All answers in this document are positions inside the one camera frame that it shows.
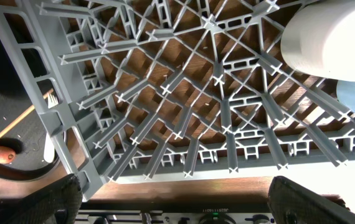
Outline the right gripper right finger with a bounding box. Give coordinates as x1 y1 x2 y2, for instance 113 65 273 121
268 176 355 224

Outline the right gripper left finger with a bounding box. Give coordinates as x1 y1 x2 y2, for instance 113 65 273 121
0 174 83 224

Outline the white cup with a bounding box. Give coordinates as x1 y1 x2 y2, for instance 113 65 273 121
281 1 355 82

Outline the grey dishwasher rack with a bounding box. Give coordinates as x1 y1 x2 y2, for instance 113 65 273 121
0 0 355 200

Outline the white plastic fork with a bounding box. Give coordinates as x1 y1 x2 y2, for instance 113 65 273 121
44 93 59 163

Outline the wooden chopstick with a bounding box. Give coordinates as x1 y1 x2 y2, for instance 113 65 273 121
0 88 55 146

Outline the round black tray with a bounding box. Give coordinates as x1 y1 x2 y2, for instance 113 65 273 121
0 40 60 182

